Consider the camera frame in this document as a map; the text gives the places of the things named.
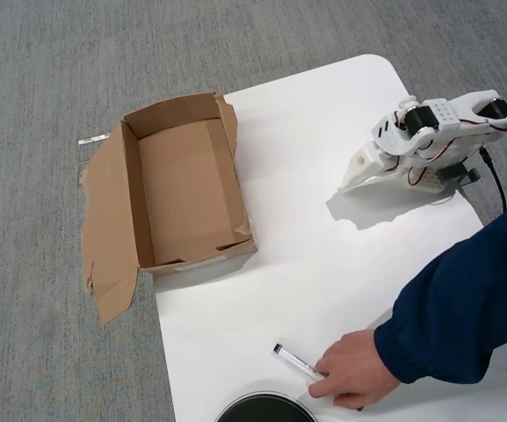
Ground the open brown cardboard box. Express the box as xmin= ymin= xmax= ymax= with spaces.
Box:
xmin=78 ymin=91 xmax=259 ymax=325

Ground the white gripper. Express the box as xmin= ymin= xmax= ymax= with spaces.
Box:
xmin=337 ymin=139 xmax=402 ymax=193

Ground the white marker pen black cap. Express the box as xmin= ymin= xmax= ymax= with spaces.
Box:
xmin=272 ymin=343 xmax=365 ymax=412

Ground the forearm in navy sleeve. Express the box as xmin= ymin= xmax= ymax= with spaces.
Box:
xmin=373 ymin=191 xmax=507 ymax=386

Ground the grey table clamp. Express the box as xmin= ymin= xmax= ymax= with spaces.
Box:
xmin=438 ymin=165 xmax=481 ymax=188

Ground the black round disc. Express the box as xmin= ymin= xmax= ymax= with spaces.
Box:
xmin=214 ymin=390 xmax=318 ymax=422

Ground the person's bare hand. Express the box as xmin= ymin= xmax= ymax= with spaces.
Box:
xmin=308 ymin=328 xmax=402 ymax=410

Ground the black power cable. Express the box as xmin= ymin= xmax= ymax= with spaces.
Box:
xmin=479 ymin=148 xmax=507 ymax=213

